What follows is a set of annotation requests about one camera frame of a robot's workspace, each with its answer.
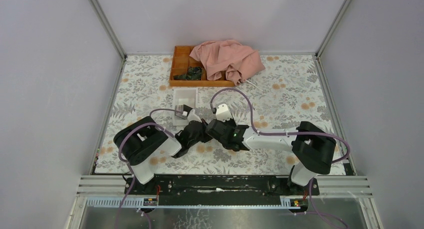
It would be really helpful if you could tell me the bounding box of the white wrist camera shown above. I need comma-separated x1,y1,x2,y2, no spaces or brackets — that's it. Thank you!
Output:
182,109,202,123
212,103,233,122

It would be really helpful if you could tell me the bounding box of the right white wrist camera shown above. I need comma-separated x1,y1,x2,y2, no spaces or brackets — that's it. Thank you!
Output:
212,103,233,122

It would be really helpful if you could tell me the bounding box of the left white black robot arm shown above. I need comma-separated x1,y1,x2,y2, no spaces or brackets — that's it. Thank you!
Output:
113,116,212,195

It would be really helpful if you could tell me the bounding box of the wooden compartment tray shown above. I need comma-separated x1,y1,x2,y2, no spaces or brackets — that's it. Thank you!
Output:
168,45,235,88

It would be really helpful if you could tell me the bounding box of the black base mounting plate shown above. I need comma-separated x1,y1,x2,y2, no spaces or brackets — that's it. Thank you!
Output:
124,174,320,202

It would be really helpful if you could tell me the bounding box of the dark green crumpled item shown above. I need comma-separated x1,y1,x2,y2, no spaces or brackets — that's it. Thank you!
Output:
173,66,203,81

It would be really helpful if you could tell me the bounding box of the pink cloth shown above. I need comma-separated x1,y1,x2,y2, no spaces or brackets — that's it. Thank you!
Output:
189,39,266,86

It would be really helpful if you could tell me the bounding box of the white slotted cable duct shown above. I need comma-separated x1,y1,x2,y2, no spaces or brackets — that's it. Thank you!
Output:
86,196,308,211

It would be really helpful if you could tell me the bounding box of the white plastic card box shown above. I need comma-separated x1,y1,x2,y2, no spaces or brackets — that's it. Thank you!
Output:
172,87,199,127

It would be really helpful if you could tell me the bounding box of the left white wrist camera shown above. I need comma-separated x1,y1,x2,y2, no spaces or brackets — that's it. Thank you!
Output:
182,109,202,123

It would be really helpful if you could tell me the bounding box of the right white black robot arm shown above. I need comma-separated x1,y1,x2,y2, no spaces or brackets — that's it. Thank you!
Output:
205,119,337,195

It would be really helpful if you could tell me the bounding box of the floral patterned table mat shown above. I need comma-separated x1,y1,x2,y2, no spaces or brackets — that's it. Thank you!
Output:
94,55,335,175

